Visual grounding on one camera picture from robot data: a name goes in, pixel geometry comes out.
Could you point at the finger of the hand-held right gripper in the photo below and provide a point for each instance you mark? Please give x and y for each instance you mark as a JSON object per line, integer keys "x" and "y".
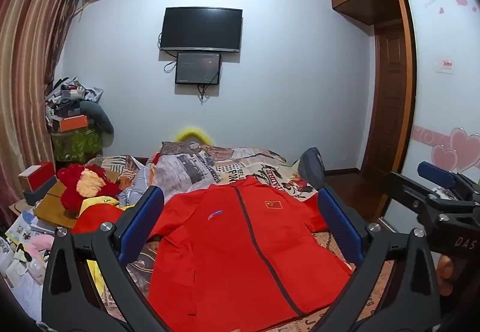
{"x": 405, "y": 187}
{"x": 438, "y": 171}

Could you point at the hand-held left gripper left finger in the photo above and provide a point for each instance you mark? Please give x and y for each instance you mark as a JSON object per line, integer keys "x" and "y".
{"x": 144, "y": 221}

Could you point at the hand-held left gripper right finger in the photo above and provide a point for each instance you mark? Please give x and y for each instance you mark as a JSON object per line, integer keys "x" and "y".
{"x": 337, "y": 223}

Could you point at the red zip jacket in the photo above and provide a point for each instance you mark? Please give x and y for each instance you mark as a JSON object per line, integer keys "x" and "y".
{"x": 232, "y": 242}

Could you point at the person's right hand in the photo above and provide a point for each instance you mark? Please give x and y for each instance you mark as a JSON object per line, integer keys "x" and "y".
{"x": 445, "y": 274}

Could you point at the pale blue cloth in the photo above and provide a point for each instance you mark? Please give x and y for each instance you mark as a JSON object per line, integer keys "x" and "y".
{"x": 135, "y": 182}

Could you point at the yellow garment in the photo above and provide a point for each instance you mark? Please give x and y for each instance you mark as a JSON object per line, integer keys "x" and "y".
{"x": 99, "y": 203}

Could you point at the dark blue backpack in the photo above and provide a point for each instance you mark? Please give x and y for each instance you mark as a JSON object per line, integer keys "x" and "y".
{"x": 309, "y": 167}

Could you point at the red plush toy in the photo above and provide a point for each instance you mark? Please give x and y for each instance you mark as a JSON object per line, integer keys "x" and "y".
{"x": 71, "y": 185}

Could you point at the brown wooden door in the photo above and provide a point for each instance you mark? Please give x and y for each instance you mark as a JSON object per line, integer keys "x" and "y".
{"x": 386, "y": 99}

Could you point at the white heart-print wardrobe door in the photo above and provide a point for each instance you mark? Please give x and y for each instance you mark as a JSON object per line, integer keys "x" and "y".
{"x": 442, "y": 73}

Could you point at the green patterned cloth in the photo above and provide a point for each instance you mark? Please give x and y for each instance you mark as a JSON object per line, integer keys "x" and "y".
{"x": 75, "y": 144}

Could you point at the pink plush toy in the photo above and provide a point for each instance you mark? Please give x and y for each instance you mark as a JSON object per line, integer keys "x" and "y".
{"x": 39, "y": 243}

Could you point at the grey cushion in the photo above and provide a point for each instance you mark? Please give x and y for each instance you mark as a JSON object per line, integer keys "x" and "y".
{"x": 99, "y": 118}

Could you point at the red and white box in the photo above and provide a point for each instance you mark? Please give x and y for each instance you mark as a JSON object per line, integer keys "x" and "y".
{"x": 37, "y": 176}

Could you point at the orange box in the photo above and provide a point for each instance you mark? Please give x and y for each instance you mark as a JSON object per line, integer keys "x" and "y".
{"x": 74, "y": 123}

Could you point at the pile of papers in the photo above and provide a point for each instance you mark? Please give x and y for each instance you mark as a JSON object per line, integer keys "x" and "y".
{"x": 22, "y": 234}

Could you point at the pile of household clutter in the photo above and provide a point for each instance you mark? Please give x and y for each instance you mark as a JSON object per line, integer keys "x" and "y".
{"x": 69, "y": 94}

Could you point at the striped brown curtain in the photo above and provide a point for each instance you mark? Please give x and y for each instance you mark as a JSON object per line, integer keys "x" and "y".
{"x": 26, "y": 73}

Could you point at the small black wall monitor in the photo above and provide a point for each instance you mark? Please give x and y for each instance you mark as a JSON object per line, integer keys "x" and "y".
{"x": 198, "y": 68}

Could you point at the wall-mounted black television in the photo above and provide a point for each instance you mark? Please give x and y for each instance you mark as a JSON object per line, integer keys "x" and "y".
{"x": 200, "y": 29}

